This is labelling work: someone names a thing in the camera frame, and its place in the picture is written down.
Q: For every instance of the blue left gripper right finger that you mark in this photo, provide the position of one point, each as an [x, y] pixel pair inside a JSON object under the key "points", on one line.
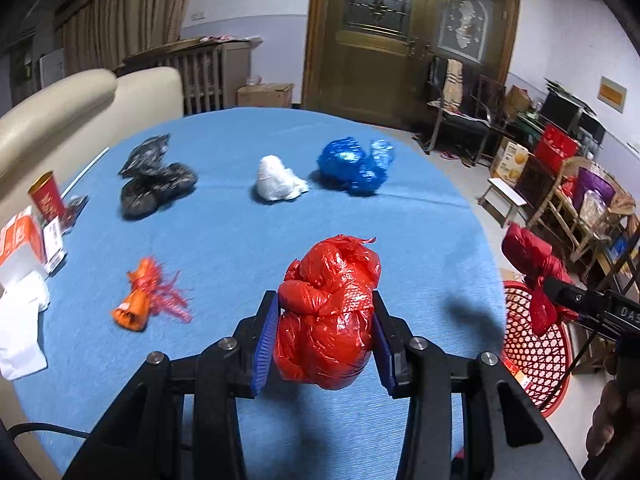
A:
{"points": [[384, 345]]}

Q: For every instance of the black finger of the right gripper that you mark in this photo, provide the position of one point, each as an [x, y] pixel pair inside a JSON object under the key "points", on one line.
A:
{"points": [[581, 301]]}

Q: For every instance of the blue tablecloth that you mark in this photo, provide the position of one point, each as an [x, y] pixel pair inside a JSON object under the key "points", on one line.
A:
{"points": [[230, 246]]}

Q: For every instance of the wooden radiator cabinet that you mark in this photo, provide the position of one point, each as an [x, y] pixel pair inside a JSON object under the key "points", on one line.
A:
{"points": [[212, 69]]}

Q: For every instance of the white barcode medicine box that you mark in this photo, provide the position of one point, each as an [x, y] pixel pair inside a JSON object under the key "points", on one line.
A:
{"points": [[53, 245]]}

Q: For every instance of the yellow printed carton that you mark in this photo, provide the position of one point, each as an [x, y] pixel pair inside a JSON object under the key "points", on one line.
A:
{"points": [[509, 162]]}

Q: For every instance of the orange wrapper with red string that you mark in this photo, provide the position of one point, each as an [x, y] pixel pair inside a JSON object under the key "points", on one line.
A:
{"points": [[152, 292]]}

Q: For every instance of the orange white tissue pack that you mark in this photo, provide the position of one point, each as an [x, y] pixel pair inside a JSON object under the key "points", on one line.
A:
{"points": [[22, 249]]}

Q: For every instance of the dark red plastic bag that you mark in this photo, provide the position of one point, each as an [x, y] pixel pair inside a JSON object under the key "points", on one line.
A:
{"points": [[533, 257]]}

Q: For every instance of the white plastic bag ball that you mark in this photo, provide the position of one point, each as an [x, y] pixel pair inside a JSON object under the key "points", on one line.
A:
{"points": [[275, 182]]}

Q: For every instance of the black plastic bag bundle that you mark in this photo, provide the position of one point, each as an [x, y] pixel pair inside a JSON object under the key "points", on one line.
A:
{"points": [[151, 183]]}

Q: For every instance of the red mesh trash basket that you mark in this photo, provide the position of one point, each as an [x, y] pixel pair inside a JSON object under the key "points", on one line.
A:
{"points": [[537, 363]]}

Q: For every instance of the red paper cup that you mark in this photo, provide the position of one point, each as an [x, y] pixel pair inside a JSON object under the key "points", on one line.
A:
{"points": [[47, 198]]}

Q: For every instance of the brown curtain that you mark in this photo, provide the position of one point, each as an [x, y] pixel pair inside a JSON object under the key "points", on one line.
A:
{"points": [[102, 33]]}

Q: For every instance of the metal folding chair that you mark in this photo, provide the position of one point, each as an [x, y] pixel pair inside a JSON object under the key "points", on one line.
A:
{"points": [[462, 100]]}

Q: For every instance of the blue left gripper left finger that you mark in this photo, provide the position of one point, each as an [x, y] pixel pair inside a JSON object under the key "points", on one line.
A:
{"points": [[264, 335]]}

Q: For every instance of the dark red foil packet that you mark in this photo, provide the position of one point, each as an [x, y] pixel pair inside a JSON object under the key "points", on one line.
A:
{"points": [[72, 211]]}

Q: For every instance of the blue plastic bag bundle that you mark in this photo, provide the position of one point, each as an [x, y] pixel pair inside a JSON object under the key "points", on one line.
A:
{"points": [[345, 165]]}

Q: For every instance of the cream leather sofa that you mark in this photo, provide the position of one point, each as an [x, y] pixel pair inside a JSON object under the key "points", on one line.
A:
{"points": [[60, 129]]}

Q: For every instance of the person's hand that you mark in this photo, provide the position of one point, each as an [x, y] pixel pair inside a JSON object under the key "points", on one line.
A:
{"points": [[602, 427]]}

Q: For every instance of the cardboard box on floor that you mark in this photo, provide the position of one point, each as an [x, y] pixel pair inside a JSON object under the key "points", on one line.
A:
{"points": [[266, 95]]}

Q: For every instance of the red plastic bag ball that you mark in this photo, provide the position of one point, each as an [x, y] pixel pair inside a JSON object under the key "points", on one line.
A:
{"points": [[325, 328]]}

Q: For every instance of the brown wooden door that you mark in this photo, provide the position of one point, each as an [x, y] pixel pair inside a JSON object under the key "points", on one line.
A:
{"points": [[367, 60]]}

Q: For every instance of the white tissue stack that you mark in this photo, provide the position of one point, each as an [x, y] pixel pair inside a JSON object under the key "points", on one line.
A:
{"points": [[21, 304]]}

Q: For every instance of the wicker chair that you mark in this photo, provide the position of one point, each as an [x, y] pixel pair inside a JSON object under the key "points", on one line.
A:
{"points": [[583, 207]]}

